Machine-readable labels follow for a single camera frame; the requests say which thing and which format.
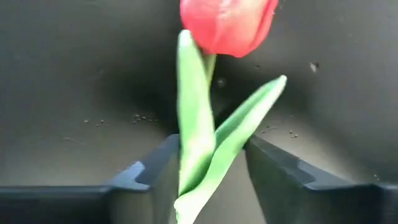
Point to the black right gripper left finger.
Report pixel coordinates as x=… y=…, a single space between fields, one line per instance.
x=77 y=205

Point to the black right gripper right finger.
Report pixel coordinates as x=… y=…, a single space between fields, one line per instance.
x=326 y=205

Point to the red artificial tulip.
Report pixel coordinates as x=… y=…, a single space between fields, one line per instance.
x=227 y=25

